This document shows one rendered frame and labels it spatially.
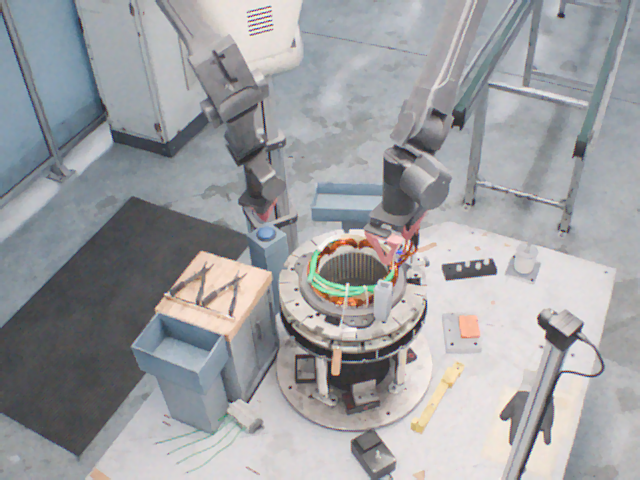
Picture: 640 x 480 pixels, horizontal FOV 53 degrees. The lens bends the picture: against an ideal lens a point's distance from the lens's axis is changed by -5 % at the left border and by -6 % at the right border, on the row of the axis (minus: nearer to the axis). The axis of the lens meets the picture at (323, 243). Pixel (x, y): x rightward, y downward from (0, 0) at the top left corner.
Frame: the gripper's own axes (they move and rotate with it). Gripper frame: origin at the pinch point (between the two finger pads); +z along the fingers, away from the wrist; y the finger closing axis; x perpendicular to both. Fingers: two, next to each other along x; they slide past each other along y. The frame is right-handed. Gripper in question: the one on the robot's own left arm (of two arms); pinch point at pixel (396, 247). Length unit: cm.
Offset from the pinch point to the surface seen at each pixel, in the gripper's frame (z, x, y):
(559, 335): -5.9, -33.8, -12.9
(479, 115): 62, 46, 174
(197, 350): 32, 38, -18
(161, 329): 29, 47, -19
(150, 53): 48, 201, 130
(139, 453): 54, 45, -37
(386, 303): 15.3, 1.8, 0.7
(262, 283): 23.0, 32.2, -0.2
